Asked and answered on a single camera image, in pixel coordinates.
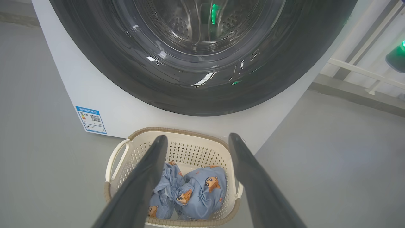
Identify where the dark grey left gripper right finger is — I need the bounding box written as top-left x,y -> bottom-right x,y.
228,133 -> 307,228

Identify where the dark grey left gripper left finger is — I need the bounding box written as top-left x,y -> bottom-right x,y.
92,135 -> 168,228

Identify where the blue cartoon-print garment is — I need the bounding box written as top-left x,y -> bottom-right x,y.
177,165 -> 227,221
148,161 -> 190,219

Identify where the black round washing machine door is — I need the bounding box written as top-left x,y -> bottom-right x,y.
49,0 -> 358,117

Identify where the cream perforated laundry basket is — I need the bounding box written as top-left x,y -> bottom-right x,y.
104,127 -> 244,228

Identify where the white washing machine body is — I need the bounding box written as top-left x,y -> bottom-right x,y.
32,0 -> 374,155

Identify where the blue energy label sticker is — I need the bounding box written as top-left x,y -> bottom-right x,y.
75,106 -> 107,135

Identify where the steel washer drum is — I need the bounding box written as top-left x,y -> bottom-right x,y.
133,0 -> 285,56

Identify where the white metal frame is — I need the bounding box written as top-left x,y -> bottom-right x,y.
320,0 -> 405,95

